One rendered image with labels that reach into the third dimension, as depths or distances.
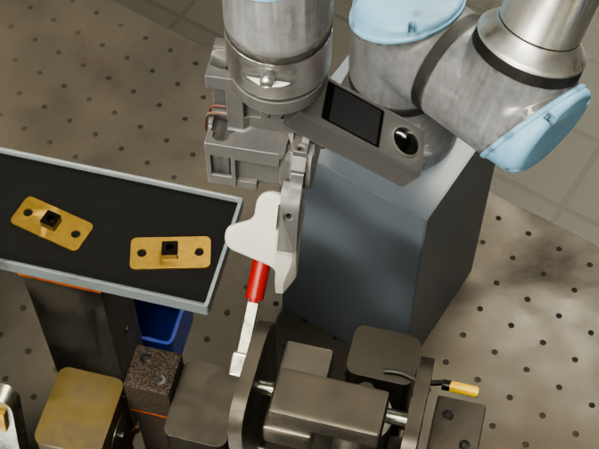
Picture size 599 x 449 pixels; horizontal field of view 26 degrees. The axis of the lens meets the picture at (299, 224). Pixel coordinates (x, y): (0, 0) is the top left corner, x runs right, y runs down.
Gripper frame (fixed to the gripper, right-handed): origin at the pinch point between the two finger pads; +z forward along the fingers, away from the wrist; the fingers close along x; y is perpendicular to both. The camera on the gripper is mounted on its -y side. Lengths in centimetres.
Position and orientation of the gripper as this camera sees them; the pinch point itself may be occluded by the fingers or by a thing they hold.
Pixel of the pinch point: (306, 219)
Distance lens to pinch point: 109.6
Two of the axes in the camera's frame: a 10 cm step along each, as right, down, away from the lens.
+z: 0.0, 5.4, 8.4
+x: -1.9, 8.3, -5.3
